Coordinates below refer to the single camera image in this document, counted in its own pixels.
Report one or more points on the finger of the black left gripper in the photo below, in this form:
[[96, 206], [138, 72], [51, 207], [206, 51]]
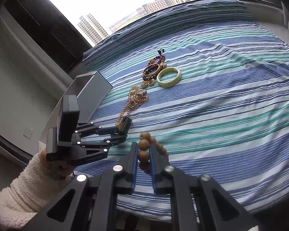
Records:
[[89, 129], [110, 140]]

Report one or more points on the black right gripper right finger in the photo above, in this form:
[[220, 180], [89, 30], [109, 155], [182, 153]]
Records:
[[197, 203]]

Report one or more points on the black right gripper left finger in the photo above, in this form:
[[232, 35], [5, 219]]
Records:
[[90, 203]]

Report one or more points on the left hand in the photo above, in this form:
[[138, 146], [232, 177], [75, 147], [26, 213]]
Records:
[[58, 170]]

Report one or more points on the white drawer box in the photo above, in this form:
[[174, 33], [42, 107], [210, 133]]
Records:
[[90, 89]]

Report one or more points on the white fleece left sleeve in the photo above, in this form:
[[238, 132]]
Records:
[[28, 194]]

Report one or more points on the gold earrings cluster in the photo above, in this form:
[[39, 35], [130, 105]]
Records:
[[147, 83]]

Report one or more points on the gold patterned bangle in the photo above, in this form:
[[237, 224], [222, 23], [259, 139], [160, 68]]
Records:
[[151, 70]]

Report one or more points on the pale green jade bangle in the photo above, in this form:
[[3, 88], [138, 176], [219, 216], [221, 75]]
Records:
[[169, 77]]

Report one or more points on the blue striped bed sheet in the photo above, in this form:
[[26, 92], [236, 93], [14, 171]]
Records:
[[228, 116]]

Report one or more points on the white wall socket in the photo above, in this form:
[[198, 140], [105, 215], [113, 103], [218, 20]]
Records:
[[28, 133]]

